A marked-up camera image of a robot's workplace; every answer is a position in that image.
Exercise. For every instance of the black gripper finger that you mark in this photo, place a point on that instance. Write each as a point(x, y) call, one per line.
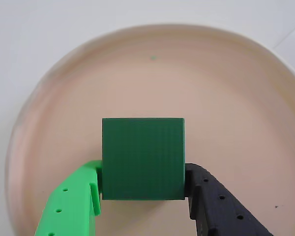
point(218, 211)

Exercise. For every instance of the dark green cube dice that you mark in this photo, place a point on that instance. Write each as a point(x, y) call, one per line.
point(142, 157)

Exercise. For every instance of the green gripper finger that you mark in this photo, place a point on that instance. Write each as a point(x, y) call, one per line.
point(71, 204)

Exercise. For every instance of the pink round plate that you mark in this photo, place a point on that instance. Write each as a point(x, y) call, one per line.
point(162, 86)

